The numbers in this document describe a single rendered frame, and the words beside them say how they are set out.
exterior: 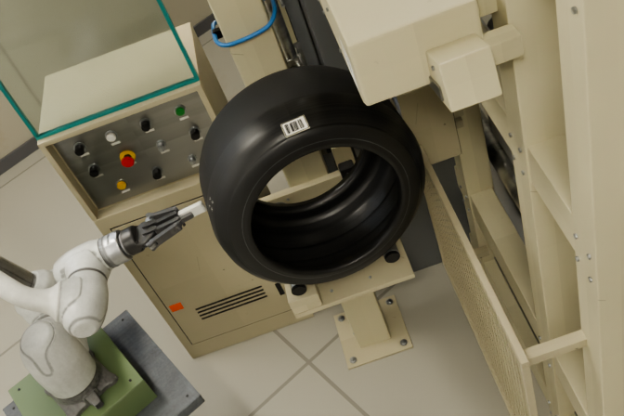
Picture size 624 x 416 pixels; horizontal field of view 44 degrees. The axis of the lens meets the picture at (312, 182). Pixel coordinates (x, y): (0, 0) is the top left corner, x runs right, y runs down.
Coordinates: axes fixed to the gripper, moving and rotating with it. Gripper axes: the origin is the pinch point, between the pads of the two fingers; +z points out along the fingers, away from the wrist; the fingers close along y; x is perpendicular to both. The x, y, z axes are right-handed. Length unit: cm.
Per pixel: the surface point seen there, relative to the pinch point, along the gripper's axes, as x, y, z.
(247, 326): 111, 51, -34
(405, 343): 127, 23, 23
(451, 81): -37, -44, 70
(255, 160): -14.9, -11.3, 24.8
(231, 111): -17.6, 7.1, 22.3
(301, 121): -17.3, -8.9, 38.5
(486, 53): -39, -44, 77
